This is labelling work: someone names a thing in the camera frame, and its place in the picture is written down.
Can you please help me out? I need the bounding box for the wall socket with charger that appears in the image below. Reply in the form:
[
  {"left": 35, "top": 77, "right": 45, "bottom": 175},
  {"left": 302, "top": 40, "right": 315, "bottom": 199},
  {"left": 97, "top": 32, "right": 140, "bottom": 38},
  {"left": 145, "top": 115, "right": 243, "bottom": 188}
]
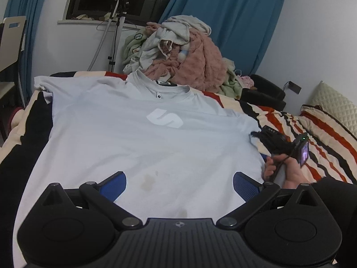
[{"left": 283, "top": 81, "right": 302, "bottom": 95}]

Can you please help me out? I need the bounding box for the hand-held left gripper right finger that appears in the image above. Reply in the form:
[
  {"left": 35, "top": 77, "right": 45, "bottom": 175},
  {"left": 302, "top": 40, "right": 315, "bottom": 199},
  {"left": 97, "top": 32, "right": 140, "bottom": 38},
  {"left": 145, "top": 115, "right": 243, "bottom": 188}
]
[{"left": 216, "top": 172, "right": 321, "bottom": 229}]

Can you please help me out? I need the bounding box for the beige cloth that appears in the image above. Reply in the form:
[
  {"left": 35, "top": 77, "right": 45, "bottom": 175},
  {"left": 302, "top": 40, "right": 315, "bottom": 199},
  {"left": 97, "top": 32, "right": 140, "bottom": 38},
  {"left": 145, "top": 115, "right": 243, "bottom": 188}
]
[{"left": 70, "top": 13, "right": 94, "bottom": 21}]

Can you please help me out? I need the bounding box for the pile of clothes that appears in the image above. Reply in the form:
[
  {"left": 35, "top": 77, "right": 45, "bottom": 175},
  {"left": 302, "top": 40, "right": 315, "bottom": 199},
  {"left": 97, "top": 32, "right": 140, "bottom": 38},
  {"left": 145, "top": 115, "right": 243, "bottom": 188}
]
[{"left": 121, "top": 26, "right": 243, "bottom": 99}]

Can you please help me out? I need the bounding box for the garment steamer stand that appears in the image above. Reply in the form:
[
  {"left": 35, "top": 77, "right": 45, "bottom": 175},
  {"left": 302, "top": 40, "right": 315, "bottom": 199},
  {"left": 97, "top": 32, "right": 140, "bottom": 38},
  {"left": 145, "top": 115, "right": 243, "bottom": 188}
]
[{"left": 87, "top": 0, "right": 129, "bottom": 73}]

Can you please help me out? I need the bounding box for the plaid garment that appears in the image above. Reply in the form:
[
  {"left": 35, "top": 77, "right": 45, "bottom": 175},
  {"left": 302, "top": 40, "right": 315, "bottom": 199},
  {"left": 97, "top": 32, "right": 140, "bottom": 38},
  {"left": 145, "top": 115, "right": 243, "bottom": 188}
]
[{"left": 158, "top": 40, "right": 173, "bottom": 59}]

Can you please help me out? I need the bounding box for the person's right forearm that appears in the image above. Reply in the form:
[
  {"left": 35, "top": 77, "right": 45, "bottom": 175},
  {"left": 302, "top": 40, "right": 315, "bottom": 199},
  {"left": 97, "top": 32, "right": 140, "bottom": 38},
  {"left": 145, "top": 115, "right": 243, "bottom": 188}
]
[{"left": 282, "top": 176, "right": 357, "bottom": 268}]

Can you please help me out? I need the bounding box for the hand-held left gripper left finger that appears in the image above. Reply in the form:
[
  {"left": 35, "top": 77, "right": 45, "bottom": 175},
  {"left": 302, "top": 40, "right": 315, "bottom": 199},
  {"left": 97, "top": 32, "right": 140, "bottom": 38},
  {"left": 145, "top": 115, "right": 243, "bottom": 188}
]
[{"left": 39, "top": 171, "right": 143, "bottom": 229}]

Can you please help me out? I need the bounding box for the grey sweatshirt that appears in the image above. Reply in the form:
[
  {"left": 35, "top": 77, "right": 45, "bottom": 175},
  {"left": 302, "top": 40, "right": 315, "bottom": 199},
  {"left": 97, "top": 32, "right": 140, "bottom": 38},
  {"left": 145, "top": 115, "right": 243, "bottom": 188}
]
[{"left": 123, "top": 15, "right": 212, "bottom": 74}]

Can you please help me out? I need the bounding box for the black armchair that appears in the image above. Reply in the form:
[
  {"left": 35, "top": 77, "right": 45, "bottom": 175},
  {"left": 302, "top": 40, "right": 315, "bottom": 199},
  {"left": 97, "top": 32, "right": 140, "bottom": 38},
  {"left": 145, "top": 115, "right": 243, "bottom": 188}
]
[{"left": 240, "top": 74, "right": 286, "bottom": 111}]

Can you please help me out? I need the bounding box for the blue curtain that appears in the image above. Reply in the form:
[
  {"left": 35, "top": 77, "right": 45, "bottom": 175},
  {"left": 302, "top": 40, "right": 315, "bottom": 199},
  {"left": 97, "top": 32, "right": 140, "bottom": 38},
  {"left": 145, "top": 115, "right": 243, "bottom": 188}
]
[
  {"left": 0, "top": 0, "right": 53, "bottom": 101},
  {"left": 159, "top": 0, "right": 288, "bottom": 74}
]

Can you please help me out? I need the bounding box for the striped fleece blanket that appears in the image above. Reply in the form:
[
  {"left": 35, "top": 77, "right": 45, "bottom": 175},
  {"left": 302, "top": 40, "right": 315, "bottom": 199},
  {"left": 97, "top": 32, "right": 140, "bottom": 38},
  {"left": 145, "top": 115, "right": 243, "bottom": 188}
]
[{"left": 0, "top": 71, "right": 357, "bottom": 268}]

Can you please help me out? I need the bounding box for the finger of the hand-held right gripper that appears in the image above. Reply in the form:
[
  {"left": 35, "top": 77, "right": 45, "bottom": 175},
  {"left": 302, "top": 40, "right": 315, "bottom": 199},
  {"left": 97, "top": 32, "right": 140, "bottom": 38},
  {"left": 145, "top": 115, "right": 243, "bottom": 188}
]
[{"left": 249, "top": 131, "right": 268, "bottom": 148}]

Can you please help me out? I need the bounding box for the person's right hand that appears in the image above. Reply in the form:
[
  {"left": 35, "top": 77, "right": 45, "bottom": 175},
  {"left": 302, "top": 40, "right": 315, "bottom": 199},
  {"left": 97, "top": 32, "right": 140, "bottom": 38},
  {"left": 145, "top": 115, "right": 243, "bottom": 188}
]
[{"left": 263, "top": 155, "right": 309, "bottom": 189}]

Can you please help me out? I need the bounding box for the quilted cream pillow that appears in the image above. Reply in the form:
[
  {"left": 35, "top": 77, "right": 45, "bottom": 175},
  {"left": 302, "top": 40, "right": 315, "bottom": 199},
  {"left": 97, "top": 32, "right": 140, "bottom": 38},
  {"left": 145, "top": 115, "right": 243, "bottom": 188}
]
[{"left": 300, "top": 81, "right": 357, "bottom": 140}]

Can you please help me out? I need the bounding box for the light blue t-shirt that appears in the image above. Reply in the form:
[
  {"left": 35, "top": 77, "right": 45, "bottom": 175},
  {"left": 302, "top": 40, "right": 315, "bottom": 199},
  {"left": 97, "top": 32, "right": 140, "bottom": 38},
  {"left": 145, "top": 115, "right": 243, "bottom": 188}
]
[{"left": 12, "top": 71, "right": 267, "bottom": 268}]

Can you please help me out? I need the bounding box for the grey chair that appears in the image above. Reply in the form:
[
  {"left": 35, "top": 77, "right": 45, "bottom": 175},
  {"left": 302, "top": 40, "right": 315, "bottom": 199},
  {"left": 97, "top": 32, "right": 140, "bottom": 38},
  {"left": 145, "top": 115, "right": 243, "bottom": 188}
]
[{"left": 0, "top": 16, "right": 27, "bottom": 143}]

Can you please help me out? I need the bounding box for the pink garment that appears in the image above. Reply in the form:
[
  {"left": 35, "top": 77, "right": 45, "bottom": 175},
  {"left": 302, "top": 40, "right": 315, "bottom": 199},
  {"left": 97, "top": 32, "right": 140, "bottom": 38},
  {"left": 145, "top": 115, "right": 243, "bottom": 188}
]
[{"left": 240, "top": 75, "right": 255, "bottom": 88}]

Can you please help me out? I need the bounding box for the pink fuzzy blanket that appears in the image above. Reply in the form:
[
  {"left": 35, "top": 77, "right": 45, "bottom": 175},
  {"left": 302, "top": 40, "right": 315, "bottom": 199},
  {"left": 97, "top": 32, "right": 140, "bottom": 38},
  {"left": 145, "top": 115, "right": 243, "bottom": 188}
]
[{"left": 143, "top": 22, "right": 228, "bottom": 90}]

